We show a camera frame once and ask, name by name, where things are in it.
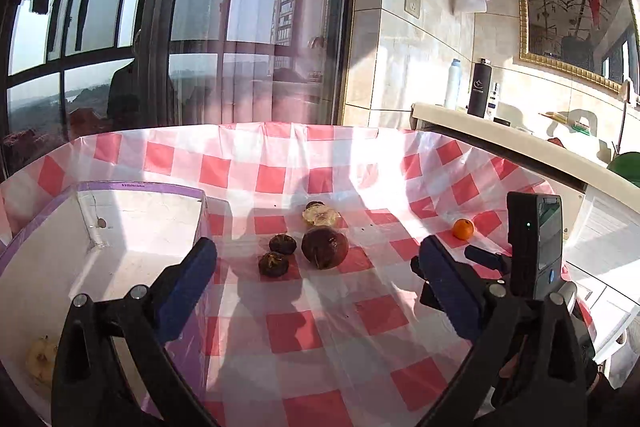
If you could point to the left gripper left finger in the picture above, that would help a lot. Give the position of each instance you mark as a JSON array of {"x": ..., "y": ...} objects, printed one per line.
[{"x": 89, "y": 386}]

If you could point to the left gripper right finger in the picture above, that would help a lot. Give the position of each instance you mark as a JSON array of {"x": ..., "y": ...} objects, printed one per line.
[{"x": 483, "y": 312}]

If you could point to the small orange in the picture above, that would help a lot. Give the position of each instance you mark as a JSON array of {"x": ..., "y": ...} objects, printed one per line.
[{"x": 463, "y": 229}]

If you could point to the cut pear half with seeds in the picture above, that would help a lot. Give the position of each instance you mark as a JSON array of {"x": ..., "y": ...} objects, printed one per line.
[{"x": 40, "y": 361}]

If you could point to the dark water chestnut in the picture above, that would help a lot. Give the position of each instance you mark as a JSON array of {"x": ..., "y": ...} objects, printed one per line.
[
  {"x": 273, "y": 265},
  {"x": 282, "y": 244}
]

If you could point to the cream countertop ledge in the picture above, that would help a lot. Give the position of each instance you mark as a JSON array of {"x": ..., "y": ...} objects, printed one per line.
[{"x": 526, "y": 150}]

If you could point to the green round object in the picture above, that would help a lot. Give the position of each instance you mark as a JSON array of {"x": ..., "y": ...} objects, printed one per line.
[{"x": 627, "y": 165}]

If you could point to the purple storage box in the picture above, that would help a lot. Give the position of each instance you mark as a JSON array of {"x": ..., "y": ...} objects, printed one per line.
[{"x": 97, "y": 238}]

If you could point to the black thermos bottle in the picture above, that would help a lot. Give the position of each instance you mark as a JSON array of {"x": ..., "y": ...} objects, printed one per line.
[{"x": 480, "y": 85}]

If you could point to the white spray bottle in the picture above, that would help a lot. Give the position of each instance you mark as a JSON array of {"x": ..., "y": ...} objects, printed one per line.
[{"x": 453, "y": 84}]

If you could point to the dark red whole apple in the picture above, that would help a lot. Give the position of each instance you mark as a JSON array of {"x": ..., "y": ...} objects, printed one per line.
[{"x": 324, "y": 247}]

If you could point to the gold framed mirror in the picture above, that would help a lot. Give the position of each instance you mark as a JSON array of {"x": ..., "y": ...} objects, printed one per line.
[{"x": 594, "y": 40}]

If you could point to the cut apple half small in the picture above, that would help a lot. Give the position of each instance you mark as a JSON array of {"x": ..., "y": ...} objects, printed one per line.
[{"x": 318, "y": 214}]

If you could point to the red white checkered tablecloth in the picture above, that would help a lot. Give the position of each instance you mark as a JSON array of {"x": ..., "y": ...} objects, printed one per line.
[{"x": 347, "y": 346}]

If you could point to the wall power socket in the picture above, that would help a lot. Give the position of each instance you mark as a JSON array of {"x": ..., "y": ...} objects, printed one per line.
[{"x": 413, "y": 7}]

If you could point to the dark window frame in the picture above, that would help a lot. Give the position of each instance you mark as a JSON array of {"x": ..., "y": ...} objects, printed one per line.
[{"x": 71, "y": 68}]

